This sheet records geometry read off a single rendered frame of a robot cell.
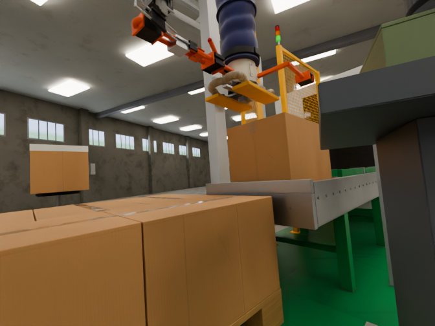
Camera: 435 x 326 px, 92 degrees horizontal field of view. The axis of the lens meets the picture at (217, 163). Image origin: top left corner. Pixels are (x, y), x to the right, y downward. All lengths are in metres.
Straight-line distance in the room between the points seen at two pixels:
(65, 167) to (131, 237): 1.70
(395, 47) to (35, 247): 0.67
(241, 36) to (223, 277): 1.15
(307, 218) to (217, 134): 1.59
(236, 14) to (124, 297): 1.34
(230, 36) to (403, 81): 1.11
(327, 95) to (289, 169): 0.82
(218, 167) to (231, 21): 1.43
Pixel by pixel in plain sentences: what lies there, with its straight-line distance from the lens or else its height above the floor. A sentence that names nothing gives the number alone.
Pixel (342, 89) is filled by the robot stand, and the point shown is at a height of 0.74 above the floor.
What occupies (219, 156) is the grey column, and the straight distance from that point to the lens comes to 2.32.
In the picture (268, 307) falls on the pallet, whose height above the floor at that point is 0.11.
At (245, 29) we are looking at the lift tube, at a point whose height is 1.44.
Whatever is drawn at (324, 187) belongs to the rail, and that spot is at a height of 0.56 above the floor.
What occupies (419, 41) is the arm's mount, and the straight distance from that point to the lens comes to 0.40.
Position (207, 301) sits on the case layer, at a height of 0.26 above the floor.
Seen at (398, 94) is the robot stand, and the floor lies 0.72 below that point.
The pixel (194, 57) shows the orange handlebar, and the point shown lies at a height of 1.19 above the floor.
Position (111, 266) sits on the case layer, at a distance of 0.59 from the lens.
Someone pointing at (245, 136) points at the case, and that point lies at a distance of 1.24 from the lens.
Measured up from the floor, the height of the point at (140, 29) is 1.18.
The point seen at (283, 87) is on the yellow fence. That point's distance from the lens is 2.59.
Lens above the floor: 0.64
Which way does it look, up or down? 4 degrees up
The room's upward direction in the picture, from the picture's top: 4 degrees counter-clockwise
